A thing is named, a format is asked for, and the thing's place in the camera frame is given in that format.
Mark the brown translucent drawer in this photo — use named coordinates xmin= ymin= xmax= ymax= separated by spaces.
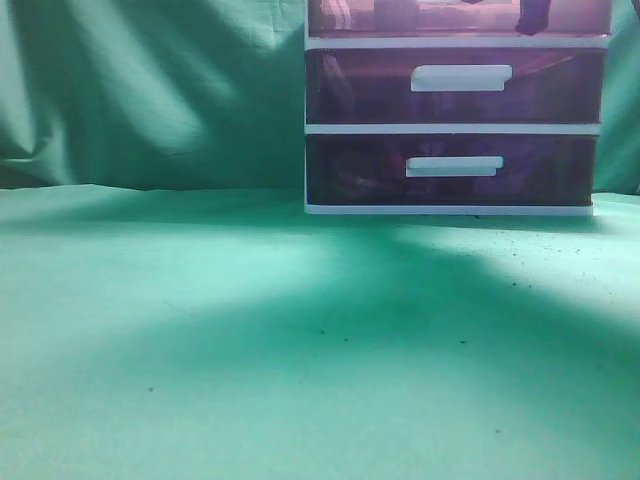
xmin=306 ymin=134 xmax=596 ymax=207
xmin=306 ymin=48 xmax=606 ymax=124
xmin=307 ymin=0 xmax=612 ymax=38

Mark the white plastic drawer cabinet frame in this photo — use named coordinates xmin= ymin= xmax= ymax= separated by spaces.
xmin=304 ymin=1 xmax=611 ymax=216

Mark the green cloth table cover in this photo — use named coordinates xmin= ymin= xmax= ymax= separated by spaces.
xmin=1 ymin=1 xmax=639 ymax=479

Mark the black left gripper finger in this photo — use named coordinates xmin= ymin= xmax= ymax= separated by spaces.
xmin=515 ymin=0 xmax=551 ymax=35

